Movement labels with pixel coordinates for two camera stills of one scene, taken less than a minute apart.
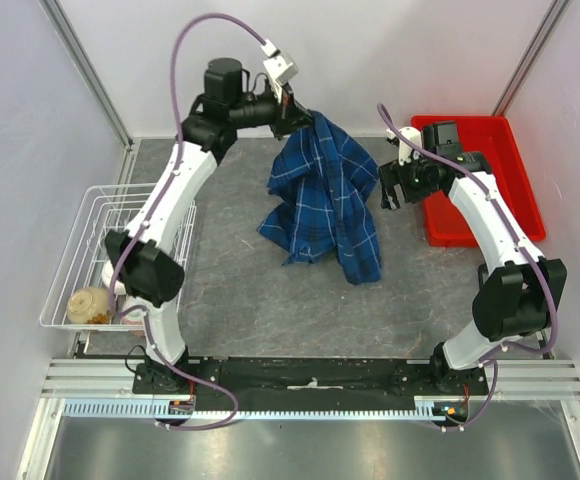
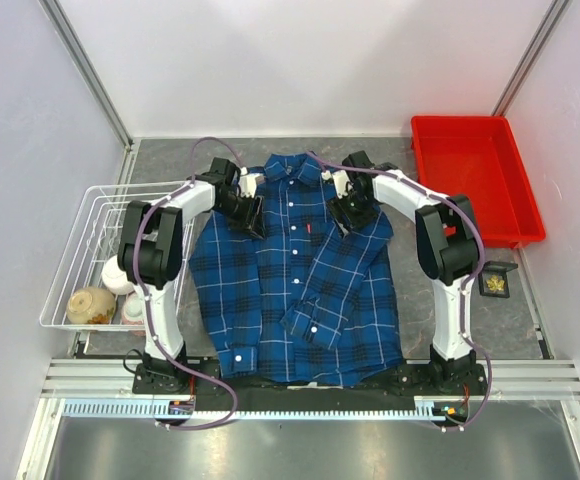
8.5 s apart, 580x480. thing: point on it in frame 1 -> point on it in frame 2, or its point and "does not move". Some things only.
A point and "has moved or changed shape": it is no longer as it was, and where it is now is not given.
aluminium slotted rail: x=424 y=408 does not move
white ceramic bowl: x=107 y=276 does not move
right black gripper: x=391 y=174 -> x=338 y=206
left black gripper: x=290 y=116 -> x=250 y=223
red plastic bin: x=495 y=139 does not move
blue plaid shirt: x=318 y=179 has moved or changed shape
